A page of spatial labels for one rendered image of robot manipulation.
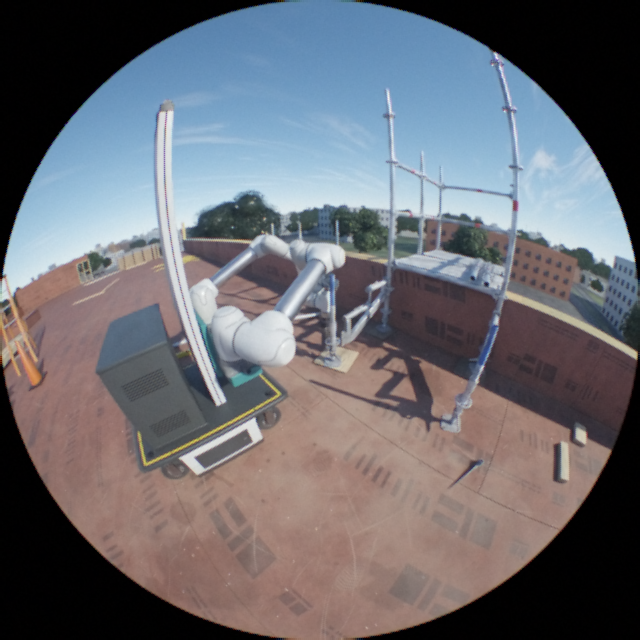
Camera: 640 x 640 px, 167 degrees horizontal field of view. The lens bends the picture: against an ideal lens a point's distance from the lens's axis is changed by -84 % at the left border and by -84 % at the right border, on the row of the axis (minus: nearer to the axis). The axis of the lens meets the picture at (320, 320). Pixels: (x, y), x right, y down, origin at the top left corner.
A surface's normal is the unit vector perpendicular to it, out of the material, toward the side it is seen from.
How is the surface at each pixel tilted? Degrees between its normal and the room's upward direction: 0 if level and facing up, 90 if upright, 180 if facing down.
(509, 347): 90
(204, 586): 0
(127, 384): 90
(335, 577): 0
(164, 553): 0
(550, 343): 90
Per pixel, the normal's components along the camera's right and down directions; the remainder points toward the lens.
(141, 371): 0.68, 0.32
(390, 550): -0.04, -0.88
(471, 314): -0.74, 0.33
